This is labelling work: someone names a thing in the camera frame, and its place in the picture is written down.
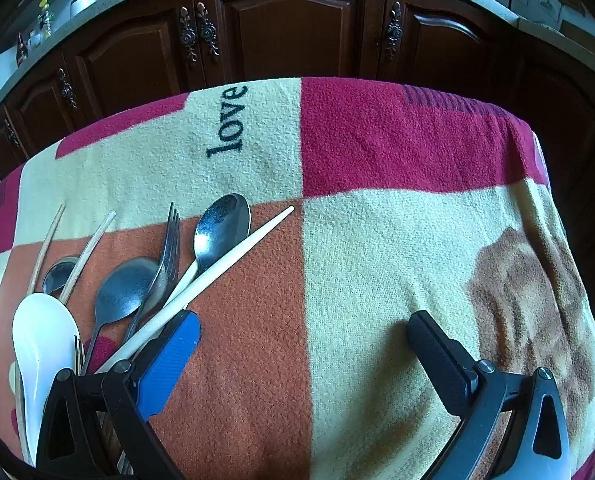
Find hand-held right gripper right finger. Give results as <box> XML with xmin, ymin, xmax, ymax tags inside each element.
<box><xmin>407</xmin><ymin>310</ymin><xmax>573</xmax><ymax>480</ymax></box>

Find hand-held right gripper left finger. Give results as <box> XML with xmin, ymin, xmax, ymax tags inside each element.
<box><xmin>35</xmin><ymin>310</ymin><xmax>202</xmax><ymax>480</ymax></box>

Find dull metal spoon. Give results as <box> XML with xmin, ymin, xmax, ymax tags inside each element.
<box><xmin>80</xmin><ymin>257</ymin><xmax>159</xmax><ymax>377</ymax></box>

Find metal fork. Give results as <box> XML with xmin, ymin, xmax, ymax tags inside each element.
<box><xmin>122</xmin><ymin>202</ymin><xmax>182</xmax><ymax>348</ymax></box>
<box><xmin>72</xmin><ymin>334</ymin><xmax>87</xmax><ymax>377</ymax></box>

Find white chopstick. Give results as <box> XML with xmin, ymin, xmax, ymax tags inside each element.
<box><xmin>94</xmin><ymin>205</ymin><xmax>296</xmax><ymax>373</ymax></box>

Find white ceramic soup spoon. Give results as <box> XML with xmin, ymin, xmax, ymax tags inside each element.
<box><xmin>10</xmin><ymin>292</ymin><xmax>81</xmax><ymax>433</ymax></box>

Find large shiny metal spoon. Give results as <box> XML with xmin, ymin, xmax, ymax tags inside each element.
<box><xmin>164</xmin><ymin>193</ymin><xmax>252</xmax><ymax>311</ymax></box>

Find small metal spoon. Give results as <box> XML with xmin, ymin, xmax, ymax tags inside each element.
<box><xmin>42</xmin><ymin>256</ymin><xmax>81</xmax><ymax>297</ymax></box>

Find printed patchwork blanket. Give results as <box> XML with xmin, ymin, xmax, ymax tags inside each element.
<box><xmin>0</xmin><ymin>76</ymin><xmax>595</xmax><ymax>480</ymax></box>

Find dark wooden base cabinets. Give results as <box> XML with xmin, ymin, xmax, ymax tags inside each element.
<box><xmin>0</xmin><ymin>0</ymin><xmax>595</xmax><ymax>201</ymax></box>

